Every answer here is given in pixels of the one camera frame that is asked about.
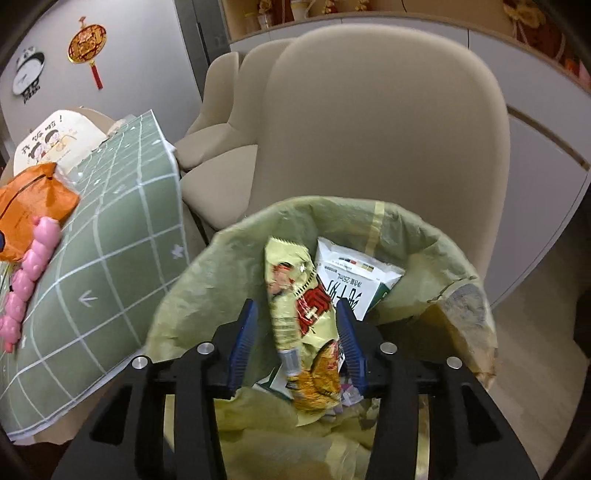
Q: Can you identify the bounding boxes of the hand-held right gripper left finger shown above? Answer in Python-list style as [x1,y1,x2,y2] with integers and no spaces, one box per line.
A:
[51,298,259,480]

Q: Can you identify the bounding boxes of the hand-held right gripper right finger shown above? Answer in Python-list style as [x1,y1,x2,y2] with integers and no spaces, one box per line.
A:
[335,299,541,480]

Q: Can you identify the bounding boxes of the yellow snack wrapper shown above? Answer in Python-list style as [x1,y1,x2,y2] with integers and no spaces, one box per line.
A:
[264,236,348,428]

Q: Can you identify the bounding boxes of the green white milk carton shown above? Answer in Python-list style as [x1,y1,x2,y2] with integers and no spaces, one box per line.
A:
[315,237,405,322]

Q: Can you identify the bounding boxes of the bin with yellow plastic liner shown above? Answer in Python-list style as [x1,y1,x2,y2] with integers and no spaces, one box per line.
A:
[145,196,499,480]

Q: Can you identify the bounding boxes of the green checked tablecloth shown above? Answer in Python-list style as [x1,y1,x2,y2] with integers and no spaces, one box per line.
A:
[0,110,191,428]

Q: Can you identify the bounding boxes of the beige chair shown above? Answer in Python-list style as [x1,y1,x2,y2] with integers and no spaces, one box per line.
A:
[240,24,511,288]
[180,39,296,232]
[174,51,242,169]

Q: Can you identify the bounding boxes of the pink caterpillar toy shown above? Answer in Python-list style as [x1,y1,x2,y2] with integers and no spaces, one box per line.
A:
[0,217,64,354]

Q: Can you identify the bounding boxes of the orange plastic bag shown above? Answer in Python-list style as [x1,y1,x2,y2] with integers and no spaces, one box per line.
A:
[0,162,81,263]

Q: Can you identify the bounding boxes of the grey sideboard cabinets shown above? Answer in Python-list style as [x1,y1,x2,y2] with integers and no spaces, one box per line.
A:
[228,9,591,306]

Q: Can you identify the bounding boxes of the mesh food cover tent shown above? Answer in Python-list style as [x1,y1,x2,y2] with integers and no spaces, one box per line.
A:
[13,108,117,177]

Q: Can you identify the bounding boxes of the tall glass door cabinet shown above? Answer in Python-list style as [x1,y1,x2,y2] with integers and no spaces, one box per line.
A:
[174,0,232,103]

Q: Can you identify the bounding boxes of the small red flower gift bag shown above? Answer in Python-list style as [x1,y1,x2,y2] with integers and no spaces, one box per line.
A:
[256,0,297,24]

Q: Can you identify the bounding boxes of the red gold knot ornament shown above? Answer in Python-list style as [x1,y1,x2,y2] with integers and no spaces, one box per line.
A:
[68,16,108,91]

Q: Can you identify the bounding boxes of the large red flower gift bag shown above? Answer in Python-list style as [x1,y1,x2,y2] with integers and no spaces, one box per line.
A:
[502,0,568,62]

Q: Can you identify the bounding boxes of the panda wall clock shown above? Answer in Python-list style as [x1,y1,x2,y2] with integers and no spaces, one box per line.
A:
[11,46,46,101]

